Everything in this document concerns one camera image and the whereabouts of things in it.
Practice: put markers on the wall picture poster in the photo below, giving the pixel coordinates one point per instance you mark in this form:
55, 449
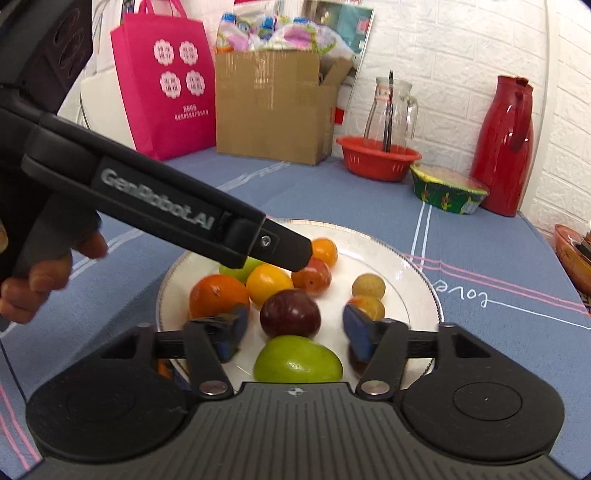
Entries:
351, 27

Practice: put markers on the cardboard box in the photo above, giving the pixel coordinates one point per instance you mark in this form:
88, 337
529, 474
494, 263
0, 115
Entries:
268, 115

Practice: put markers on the small tan longan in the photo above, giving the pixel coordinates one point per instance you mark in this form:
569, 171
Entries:
368, 286

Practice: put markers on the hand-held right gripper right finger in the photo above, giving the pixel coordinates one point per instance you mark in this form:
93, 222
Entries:
358, 332

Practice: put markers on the orange tray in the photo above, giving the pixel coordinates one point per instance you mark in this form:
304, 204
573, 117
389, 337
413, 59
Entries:
570, 258

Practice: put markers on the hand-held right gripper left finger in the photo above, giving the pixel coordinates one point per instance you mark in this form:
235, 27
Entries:
231, 332

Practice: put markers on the green patterned bowl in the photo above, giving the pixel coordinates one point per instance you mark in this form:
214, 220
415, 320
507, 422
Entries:
443, 196

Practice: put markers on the person's left hand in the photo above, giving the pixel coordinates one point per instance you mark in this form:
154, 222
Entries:
46, 281

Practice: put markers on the glass pitcher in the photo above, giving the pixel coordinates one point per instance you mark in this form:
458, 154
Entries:
404, 115

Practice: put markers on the black utensil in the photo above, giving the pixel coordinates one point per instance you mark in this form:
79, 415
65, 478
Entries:
388, 120

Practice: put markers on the blue striped tablecloth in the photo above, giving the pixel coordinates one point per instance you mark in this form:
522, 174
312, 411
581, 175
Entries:
461, 332

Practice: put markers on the bumpy mandarin orange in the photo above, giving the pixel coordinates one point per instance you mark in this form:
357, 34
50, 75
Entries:
164, 369

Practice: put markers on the pink tote bag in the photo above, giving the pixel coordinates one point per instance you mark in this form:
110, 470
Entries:
152, 120

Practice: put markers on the large orange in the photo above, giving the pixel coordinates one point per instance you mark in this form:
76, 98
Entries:
217, 295

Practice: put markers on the packets in box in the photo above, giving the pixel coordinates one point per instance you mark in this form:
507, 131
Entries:
295, 34

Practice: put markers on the small yellow orange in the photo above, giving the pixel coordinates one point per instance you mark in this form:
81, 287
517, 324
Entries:
268, 284

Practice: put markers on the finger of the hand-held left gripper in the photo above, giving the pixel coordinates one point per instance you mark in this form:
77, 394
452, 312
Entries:
286, 247

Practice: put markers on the white plate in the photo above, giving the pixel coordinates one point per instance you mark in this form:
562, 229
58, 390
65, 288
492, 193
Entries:
397, 286

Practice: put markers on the red plastic basket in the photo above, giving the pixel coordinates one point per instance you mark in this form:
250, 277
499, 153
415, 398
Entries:
374, 165

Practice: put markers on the large green apple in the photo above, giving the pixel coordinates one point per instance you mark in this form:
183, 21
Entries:
298, 360

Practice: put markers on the red thermos jug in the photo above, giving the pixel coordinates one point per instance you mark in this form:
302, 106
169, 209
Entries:
498, 157

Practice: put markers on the round green apple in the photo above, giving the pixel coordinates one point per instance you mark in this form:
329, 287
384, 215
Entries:
240, 272

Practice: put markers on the red yellow plum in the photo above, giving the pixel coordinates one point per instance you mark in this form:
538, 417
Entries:
371, 307

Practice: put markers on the dark red plum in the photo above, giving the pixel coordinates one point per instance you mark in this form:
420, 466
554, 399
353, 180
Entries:
354, 367
290, 314

